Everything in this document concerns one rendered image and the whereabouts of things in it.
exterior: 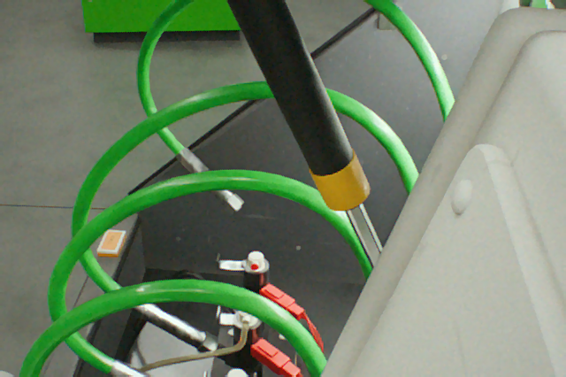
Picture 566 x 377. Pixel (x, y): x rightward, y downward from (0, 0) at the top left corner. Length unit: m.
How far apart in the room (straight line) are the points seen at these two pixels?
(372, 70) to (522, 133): 0.77
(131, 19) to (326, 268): 3.14
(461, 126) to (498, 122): 0.02
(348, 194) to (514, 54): 0.09
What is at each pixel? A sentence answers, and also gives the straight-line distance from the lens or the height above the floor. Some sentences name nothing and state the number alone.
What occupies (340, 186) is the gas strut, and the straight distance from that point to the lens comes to 0.26.
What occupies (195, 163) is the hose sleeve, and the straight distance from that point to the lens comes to 0.79.
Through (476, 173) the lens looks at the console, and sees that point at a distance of 0.17.
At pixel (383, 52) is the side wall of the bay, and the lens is 0.93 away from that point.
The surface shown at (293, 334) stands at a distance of 0.43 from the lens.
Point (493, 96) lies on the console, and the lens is 0.20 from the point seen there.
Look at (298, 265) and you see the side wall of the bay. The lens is 1.13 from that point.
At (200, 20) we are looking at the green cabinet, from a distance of 4.11.
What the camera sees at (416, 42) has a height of 1.39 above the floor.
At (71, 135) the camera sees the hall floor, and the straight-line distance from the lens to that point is 3.27.
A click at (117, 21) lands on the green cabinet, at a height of 0.15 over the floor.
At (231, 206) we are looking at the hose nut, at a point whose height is 1.14.
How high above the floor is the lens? 1.61
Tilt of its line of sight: 35 degrees down
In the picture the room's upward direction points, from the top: 3 degrees clockwise
